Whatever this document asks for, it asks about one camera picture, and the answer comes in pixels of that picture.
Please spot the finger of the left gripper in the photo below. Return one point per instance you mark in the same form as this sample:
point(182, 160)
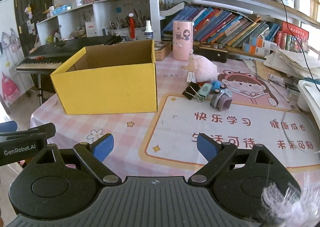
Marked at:
point(8, 127)

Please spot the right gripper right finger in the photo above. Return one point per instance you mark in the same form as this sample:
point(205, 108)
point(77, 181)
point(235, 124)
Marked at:
point(218, 156)

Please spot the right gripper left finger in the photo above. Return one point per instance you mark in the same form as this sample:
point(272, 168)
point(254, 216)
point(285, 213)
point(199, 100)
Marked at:
point(92, 156)

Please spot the mint green stapler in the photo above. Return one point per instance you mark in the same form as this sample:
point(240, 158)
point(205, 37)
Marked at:
point(204, 90)

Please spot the black binder clip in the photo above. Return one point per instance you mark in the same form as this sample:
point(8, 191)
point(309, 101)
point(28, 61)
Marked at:
point(191, 91)

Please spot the blue toy car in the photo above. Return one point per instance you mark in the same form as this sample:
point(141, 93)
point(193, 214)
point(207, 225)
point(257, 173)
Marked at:
point(216, 85)

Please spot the pink plush toy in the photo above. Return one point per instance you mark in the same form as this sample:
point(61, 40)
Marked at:
point(203, 69)

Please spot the pink cartoon desk mat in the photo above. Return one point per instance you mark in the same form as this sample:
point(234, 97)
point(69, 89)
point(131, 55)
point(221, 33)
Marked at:
point(171, 138)

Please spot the black electronic keyboard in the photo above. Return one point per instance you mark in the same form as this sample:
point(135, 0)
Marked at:
point(47, 58)

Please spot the yellow cardboard box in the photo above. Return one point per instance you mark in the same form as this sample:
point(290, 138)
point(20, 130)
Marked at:
point(109, 79)

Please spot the dark brown wooden holder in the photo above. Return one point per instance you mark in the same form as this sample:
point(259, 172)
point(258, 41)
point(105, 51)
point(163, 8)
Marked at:
point(213, 52)

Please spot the white plastic device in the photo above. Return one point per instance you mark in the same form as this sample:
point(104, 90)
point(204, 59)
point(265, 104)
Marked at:
point(308, 99)

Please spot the orange white boxes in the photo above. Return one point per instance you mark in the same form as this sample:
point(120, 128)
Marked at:
point(259, 46)

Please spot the stack of papers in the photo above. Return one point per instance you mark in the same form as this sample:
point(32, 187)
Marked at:
point(293, 64)

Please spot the wooden chess box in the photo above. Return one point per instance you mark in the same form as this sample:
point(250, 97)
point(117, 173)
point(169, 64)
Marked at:
point(162, 50)

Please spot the pink cylindrical container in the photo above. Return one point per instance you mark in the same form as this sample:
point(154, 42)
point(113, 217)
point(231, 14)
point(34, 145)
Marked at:
point(182, 41)

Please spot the row of leaning books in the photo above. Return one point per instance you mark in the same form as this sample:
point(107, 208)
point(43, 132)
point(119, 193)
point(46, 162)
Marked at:
point(216, 25)

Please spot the white spray bottle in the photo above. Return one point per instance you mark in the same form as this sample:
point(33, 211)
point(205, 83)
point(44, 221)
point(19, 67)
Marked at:
point(148, 30)

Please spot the red bottle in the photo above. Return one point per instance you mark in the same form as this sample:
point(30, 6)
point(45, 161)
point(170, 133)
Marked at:
point(132, 26)

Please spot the white bookshelf unit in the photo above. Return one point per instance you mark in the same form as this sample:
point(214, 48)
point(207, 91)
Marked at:
point(105, 11)

